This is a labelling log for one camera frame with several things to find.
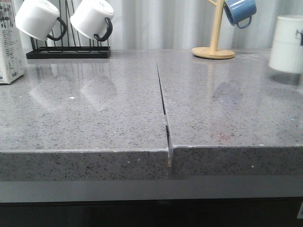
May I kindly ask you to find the cream HOME cup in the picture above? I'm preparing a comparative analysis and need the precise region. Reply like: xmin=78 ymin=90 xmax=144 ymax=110
xmin=269 ymin=15 xmax=303 ymax=74

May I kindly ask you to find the white blue milk carton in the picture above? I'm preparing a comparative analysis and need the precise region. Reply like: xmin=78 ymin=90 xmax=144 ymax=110
xmin=0 ymin=0 xmax=26 ymax=84

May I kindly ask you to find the wooden mug tree stand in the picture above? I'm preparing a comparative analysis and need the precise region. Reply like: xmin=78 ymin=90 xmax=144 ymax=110
xmin=192 ymin=0 xmax=235 ymax=60

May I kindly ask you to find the right white hanging mug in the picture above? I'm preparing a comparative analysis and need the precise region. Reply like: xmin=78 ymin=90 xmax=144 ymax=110
xmin=70 ymin=0 xmax=114 ymax=42

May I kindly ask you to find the white hanging mug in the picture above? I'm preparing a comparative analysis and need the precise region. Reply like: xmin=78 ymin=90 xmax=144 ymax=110
xmin=70 ymin=0 xmax=114 ymax=42
xmin=15 ymin=0 xmax=67 ymax=41

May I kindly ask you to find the blue enamel mug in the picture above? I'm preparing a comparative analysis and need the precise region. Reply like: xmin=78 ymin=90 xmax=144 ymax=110
xmin=223 ymin=0 xmax=257 ymax=29

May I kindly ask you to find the left white hanging mug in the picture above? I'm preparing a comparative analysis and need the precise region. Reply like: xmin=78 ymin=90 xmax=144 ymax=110
xmin=15 ymin=0 xmax=67 ymax=41

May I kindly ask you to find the black wire mug rack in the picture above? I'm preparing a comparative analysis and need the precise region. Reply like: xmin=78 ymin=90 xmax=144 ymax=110
xmin=26 ymin=0 xmax=111 ymax=59

